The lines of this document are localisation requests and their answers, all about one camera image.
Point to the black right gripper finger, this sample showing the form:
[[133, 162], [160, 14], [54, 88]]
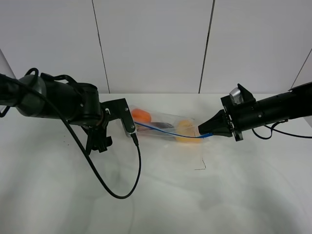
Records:
[[218, 123], [222, 134]]

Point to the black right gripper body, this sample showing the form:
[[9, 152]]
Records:
[[236, 113]]

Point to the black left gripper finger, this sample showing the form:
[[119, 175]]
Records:
[[91, 139], [101, 140]]

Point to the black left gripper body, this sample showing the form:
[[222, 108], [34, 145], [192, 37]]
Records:
[[101, 126]]

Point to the clear zip bag blue seal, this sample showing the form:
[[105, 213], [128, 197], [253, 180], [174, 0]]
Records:
[[168, 118]]

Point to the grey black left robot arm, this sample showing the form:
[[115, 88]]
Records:
[[61, 97]]

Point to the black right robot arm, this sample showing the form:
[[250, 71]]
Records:
[[295, 103]]

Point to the yellow pear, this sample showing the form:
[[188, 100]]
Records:
[[188, 132]]

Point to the orange fruit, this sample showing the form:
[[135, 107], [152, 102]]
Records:
[[141, 116]]

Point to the purple eggplant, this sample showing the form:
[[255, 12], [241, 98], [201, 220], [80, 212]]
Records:
[[151, 127]]

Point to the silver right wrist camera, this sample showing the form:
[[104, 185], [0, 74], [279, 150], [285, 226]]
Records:
[[236, 96]]

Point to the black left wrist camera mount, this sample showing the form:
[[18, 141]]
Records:
[[119, 109]]

